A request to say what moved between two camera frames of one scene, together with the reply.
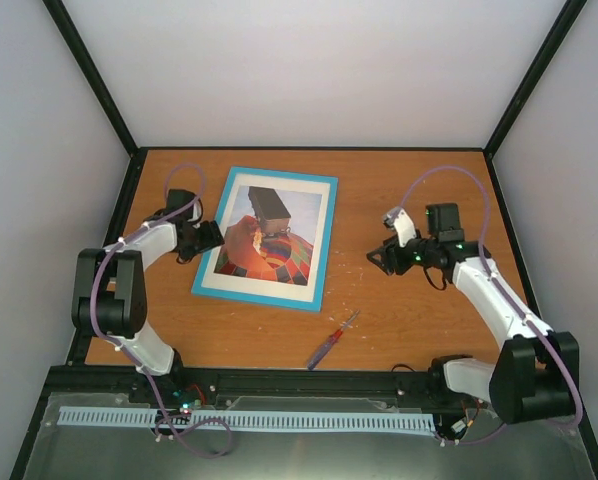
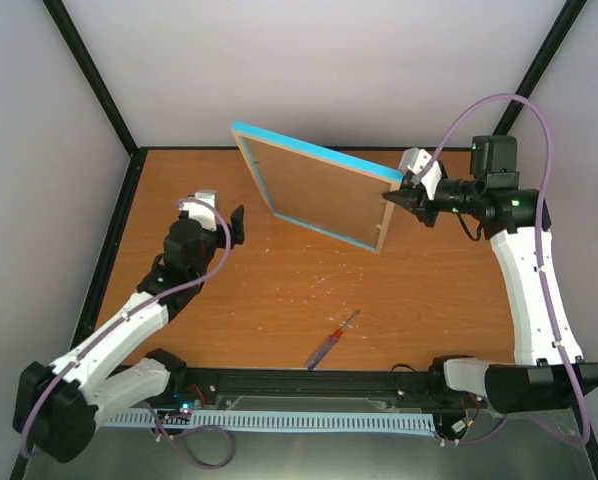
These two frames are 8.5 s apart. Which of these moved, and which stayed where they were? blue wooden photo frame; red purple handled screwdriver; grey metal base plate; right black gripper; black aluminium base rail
Moved: right black gripper; blue wooden photo frame
Stayed: red purple handled screwdriver; black aluminium base rail; grey metal base plate
